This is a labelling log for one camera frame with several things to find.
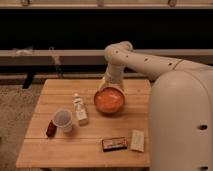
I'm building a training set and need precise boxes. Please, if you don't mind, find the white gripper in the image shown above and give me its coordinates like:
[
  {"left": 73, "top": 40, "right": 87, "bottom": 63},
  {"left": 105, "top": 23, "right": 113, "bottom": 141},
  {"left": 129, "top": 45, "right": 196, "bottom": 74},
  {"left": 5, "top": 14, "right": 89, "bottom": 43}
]
[{"left": 98, "top": 75, "right": 123, "bottom": 91}]

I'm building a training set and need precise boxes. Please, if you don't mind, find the dark red pepper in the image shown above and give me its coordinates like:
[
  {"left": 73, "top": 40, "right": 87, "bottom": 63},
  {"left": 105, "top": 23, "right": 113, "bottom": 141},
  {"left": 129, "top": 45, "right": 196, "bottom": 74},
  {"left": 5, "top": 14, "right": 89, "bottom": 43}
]
[{"left": 46, "top": 122, "right": 56, "bottom": 138}]

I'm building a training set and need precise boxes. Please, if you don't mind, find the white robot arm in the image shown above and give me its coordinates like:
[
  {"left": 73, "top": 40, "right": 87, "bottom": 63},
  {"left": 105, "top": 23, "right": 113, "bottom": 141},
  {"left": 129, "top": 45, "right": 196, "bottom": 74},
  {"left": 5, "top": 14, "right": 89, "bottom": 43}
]
[{"left": 101, "top": 41, "right": 213, "bottom": 171}]

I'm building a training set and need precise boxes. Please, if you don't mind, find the orange bowl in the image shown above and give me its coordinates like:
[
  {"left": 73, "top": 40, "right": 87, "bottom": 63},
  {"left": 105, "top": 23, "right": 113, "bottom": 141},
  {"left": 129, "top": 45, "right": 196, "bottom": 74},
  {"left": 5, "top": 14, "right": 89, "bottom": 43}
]
[{"left": 94, "top": 87, "right": 125, "bottom": 114}]

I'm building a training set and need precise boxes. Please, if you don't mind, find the white plastic bottle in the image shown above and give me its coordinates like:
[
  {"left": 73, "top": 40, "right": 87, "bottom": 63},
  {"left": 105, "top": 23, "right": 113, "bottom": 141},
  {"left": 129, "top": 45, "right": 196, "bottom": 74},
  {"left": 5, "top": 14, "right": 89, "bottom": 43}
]
[{"left": 73, "top": 93, "right": 88, "bottom": 126}]

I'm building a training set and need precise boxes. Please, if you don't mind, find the beige sponge block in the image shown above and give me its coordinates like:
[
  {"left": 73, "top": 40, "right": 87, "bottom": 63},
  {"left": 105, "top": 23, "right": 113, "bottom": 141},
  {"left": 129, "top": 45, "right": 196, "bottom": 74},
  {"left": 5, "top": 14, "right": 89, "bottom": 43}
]
[{"left": 130, "top": 130, "right": 145, "bottom": 152}]

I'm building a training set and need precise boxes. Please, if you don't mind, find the clear plastic cup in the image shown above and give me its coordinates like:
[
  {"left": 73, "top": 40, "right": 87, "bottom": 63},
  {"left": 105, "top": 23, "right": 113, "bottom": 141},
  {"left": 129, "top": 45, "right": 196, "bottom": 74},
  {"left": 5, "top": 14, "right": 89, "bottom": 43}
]
[{"left": 52, "top": 109, "right": 72, "bottom": 133}]

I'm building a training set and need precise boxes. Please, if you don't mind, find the dark snack packet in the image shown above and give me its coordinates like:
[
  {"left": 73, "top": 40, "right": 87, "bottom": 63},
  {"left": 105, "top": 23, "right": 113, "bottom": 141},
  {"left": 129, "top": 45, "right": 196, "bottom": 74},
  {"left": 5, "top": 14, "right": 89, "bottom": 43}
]
[{"left": 101, "top": 137, "right": 128, "bottom": 152}]

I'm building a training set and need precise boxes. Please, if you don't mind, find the grey horizontal rail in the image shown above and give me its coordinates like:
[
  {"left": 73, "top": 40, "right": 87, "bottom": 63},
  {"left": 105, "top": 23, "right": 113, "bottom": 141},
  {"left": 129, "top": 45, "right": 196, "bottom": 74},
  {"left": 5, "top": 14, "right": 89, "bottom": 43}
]
[{"left": 0, "top": 49, "right": 213, "bottom": 66}]

